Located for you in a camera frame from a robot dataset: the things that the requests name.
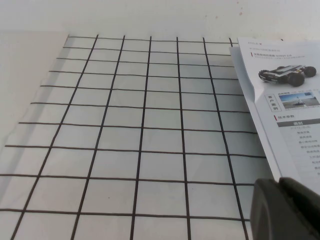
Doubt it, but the white product booklet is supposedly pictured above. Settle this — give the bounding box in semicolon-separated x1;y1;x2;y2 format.
229;36;320;198

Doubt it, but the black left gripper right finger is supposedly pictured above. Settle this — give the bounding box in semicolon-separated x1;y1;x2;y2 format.
278;176;320;240

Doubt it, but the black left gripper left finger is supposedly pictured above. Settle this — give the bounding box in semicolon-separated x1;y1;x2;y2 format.
250;177;301;240

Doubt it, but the white black-grid tablecloth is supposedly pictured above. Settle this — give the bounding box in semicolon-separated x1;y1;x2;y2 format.
0;31;320;240

